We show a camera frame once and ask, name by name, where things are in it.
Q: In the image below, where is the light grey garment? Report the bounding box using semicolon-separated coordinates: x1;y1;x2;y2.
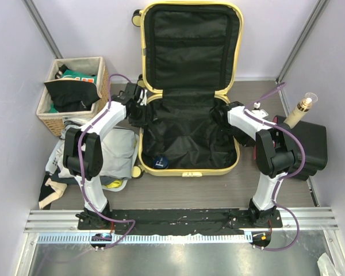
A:
45;116;137;188

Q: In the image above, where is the dark blue round jar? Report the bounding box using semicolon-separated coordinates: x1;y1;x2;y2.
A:
153;156;169;170

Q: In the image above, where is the yellow hard-shell suitcase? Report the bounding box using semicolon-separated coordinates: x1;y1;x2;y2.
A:
132;1;243;178

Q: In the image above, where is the yellow-green garment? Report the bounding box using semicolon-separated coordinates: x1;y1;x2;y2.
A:
106;179;123;189

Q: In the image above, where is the beige cosmetic bottle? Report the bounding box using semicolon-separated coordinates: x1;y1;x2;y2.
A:
284;93;318;128

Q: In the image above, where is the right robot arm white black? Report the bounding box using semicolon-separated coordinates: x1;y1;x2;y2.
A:
210;102;306;227

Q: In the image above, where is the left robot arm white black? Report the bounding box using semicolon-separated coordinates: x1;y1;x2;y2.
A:
63;82;147;229

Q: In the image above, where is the white perforated plastic basket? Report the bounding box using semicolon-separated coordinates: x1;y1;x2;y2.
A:
46;128;139;191

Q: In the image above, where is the green printed garment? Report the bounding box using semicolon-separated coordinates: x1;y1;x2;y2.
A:
60;70;97;84

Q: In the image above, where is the black garment in basket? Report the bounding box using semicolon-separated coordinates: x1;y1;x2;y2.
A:
44;78;101;113

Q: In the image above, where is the dark folded garment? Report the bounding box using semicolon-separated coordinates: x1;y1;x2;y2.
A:
100;176;116;186

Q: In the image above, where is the black storage box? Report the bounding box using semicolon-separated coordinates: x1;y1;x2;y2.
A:
271;114;328;182

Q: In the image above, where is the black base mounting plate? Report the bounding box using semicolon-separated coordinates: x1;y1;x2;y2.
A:
75;208;283;236

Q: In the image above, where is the crumpled white plastic sheet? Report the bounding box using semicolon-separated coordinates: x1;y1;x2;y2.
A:
317;253;340;276

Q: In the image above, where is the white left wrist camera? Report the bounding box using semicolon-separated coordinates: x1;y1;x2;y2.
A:
137;89;147;106

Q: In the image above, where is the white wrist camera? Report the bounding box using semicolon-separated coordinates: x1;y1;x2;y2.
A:
252;102;269;119
137;89;147;106

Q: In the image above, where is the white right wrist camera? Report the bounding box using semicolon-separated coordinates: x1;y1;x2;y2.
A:
252;102;269;119

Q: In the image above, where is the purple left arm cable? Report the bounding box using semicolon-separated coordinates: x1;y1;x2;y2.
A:
77;74;136;251

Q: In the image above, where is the aluminium rail frame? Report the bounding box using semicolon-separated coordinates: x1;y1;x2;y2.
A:
25;207;339;232

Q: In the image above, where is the white slotted cable duct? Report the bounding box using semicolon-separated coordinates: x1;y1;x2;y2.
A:
37;232;252;246

